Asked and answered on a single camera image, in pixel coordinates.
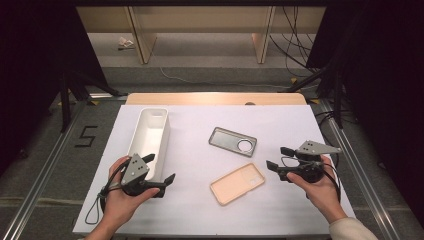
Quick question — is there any peach phone case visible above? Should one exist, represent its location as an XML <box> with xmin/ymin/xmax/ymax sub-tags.
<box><xmin>209</xmin><ymin>162</ymin><xmax>266</xmax><ymax>207</ymax></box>

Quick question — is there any hand-held gripper cable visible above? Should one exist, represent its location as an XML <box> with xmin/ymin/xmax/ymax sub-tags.
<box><xmin>84</xmin><ymin>159</ymin><xmax>132</xmax><ymax>226</ymax></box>
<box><xmin>280</xmin><ymin>155</ymin><xmax>342</xmax><ymax>203</ymax></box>

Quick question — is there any white plastic storage bin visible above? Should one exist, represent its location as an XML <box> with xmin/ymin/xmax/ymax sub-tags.
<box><xmin>127</xmin><ymin>107</ymin><xmax>171</xmax><ymax>184</ymax></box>

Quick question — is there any black floor cable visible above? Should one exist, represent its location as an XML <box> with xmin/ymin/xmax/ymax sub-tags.
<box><xmin>314</xmin><ymin>109</ymin><xmax>359</xmax><ymax>169</ymax></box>

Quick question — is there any person's right hand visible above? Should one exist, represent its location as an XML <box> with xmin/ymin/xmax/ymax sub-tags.
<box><xmin>287</xmin><ymin>155</ymin><xmax>348</xmax><ymax>224</ymax></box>

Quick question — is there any black curtain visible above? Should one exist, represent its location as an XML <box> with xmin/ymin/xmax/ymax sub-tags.
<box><xmin>306</xmin><ymin>0</ymin><xmax>424</xmax><ymax>228</ymax></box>
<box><xmin>0</xmin><ymin>0</ymin><xmax>108</xmax><ymax>174</ymax></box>

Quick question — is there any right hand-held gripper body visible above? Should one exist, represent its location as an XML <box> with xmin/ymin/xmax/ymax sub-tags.
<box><xmin>276</xmin><ymin>139</ymin><xmax>343</xmax><ymax>184</ymax></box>

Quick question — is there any bundle of black cables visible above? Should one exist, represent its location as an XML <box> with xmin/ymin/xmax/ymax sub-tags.
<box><xmin>269</xmin><ymin>5</ymin><xmax>321</xmax><ymax>78</ymax></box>

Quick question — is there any right hand-held gripper cable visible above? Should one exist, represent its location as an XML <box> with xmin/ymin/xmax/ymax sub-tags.
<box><xmin>280</xmin><ymin>155</ymin><xmax>342</xmax><ymax>203</ymax></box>

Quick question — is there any grey phone case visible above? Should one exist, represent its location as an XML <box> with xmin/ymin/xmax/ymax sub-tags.
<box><xmin>208</xmin><ymin>126</ymin><xmax>258</xmax><ymax>158</ymax></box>

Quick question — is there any crumpled white paper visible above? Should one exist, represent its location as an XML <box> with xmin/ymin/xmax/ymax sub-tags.
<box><xmin>117</xmin><ymin>36</ymin><xmax>135</xmax><ymax>51</ymax></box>

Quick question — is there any left hand-held gripper cable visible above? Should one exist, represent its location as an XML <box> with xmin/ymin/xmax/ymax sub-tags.
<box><xmin>84</xmin><ymin>159</ymin><xmax>132</xmax><ymax>226</ymax></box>

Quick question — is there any person's left hand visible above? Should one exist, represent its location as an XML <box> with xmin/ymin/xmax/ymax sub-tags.
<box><xmin>99</xmin><ymin>155</ymin><xmax>160</xmax><ymax>231</ymax></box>

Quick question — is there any light wooden shelf unit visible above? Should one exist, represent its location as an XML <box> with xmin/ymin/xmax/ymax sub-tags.
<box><xmin>75</xmin><ymin>5</ymin><xmax>327</xmax><ymax>65</ymax></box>

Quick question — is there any white table mat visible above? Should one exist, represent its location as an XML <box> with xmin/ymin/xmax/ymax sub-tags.
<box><xmin>72</xmin><ymin>104</ymin><xmax>357</xmax><ymax>236</ymax></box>

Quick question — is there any white floor cable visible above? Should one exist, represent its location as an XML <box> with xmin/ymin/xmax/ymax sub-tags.
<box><xmin>159</xmin><ymin>66</ymin><xmax>291</xmax><ymax>90</ymax></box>

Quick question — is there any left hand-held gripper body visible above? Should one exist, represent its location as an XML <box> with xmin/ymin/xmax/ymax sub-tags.
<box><xmin>120</xmin><ymin>153</ymin><xmax>167</xmax><ymax>198</ymax></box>

